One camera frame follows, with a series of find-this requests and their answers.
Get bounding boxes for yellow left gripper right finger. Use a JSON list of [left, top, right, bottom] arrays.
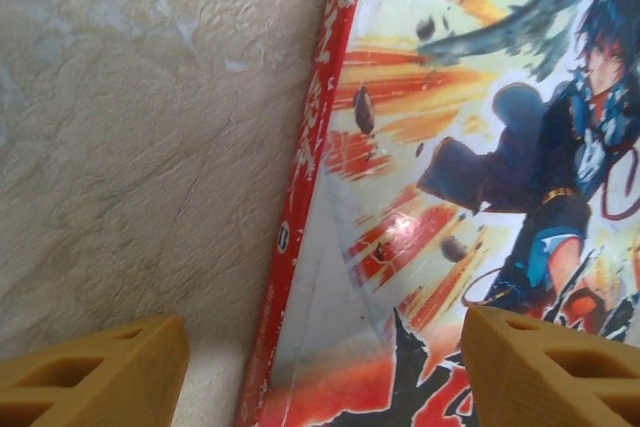
[[459, 307, 640, 427]]

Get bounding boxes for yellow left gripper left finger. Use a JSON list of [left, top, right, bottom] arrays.
[[0, 315, 190, 427]]

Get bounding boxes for red manga comic book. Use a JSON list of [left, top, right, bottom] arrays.
[[234, 0, 640, 427]]

